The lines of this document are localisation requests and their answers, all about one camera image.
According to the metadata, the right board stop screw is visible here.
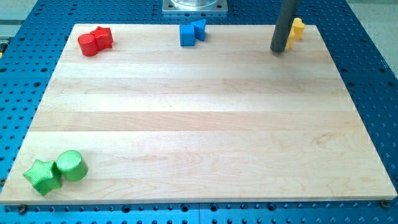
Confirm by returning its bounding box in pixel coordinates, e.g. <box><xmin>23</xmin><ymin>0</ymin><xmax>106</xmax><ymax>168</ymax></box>
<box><xmin>379</xmin><ymin>200</ymin><xmax>390</xmax><ymax>208</ymax></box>

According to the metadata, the board stop screw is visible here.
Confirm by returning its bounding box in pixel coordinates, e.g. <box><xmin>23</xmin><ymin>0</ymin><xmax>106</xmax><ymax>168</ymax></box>
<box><xmin>17</xmin><ymin>205</ymin><xmax>27</xmax><ymax>215</ymax></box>
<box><xmin>379</xmin><ymin>200</ymin><xmax>390</xmax><ymax>208</ymax></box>

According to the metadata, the red star block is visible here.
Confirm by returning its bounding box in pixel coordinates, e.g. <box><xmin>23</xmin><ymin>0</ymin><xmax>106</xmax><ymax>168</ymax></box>
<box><xmin>90</xmin><ymin>26</ymin><xmax>113</xmax><ymax>50</ymax></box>

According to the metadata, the blue triangle block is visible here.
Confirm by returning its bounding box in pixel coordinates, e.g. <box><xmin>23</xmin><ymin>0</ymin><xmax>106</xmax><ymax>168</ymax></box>
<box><xmin>190</xmin><ymin>19</ymin><xmax>206</xmax><ymax>41</ymax></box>

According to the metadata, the green star block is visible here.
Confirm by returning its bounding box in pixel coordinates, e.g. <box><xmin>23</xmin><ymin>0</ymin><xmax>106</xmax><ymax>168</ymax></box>
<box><xmin>23</xmin><ymin>159</ymin><xmax>62</xmax><ymax>196</ymax></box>

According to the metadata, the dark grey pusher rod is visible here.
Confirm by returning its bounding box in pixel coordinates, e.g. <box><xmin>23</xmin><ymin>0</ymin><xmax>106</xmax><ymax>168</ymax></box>
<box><xmin>270</xmin><ymin>0</ymin><xmax>301</xmax><ymax>54</ymax></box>

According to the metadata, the left board stop screw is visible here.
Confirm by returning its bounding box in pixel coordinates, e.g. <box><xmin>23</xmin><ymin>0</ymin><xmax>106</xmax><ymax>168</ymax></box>
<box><xmin>17</xmin><ymin>205</ymin><xmax>27</xmax><ymax>215</ymax></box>

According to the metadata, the blue cube block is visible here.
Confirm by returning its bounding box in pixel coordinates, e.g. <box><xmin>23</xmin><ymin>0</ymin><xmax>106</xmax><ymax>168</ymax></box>
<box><xmin>179</xmin><ymin>25</ymin><xmax>195</xmax><ymax>47</ymax></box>

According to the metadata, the yellow block behind rod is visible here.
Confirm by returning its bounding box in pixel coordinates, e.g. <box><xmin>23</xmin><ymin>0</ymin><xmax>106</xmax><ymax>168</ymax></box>
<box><xmin>285</xmin><ymin>29</ymin><xmax>295</xmax><ymax>50</ymax></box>

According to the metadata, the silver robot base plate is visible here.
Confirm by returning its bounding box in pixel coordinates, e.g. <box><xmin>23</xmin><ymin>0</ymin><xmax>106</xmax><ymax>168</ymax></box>
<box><xmin>161</xmin><ymin>0</ymin><xmax>228</xmax><ymax>14</ymax></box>

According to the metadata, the red cylinder block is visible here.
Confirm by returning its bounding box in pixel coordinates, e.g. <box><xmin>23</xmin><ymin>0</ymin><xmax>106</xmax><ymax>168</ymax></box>
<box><xmin>78</xmin><ymin>34</ymin><xmax>99</xmax><ymax>57</ymax></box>

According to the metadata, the yellow heart block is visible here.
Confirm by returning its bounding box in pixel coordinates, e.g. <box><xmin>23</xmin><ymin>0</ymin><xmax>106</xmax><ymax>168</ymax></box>
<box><xmin>292</xmin><ymin>17</ymin><xmax>305</xmax><ymax>40</ymax></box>

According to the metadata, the green cylinder block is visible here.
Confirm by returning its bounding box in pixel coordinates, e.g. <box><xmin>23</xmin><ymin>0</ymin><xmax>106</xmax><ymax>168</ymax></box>
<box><xmin>56</xmin><ymin>150</ymin><xmax>88</xmax><ymax>182</ymax></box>

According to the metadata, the wooden board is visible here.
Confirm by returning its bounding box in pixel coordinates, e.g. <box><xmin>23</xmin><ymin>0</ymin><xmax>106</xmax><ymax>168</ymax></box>
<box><xmin>1</xmin><ymin>24</ymin><xmax>397</xmax><ymax>205</ymax></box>

